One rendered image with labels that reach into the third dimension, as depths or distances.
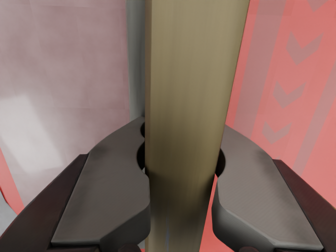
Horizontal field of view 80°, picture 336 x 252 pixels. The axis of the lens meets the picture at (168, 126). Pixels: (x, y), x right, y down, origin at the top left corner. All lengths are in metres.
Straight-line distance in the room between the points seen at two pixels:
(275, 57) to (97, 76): 0.14
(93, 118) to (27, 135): 0.07
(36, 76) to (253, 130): 0.19
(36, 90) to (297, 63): 0.21
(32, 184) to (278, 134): 0.25
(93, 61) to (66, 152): 0.09
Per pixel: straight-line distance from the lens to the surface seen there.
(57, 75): 0.19
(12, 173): 0.26
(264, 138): 0.21
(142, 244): 0.23
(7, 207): 0.30
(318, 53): 0.20
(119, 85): 0.17
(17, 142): 0.24
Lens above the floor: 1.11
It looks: 63 degrees down
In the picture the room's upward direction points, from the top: 180 degrees counter-clockwise
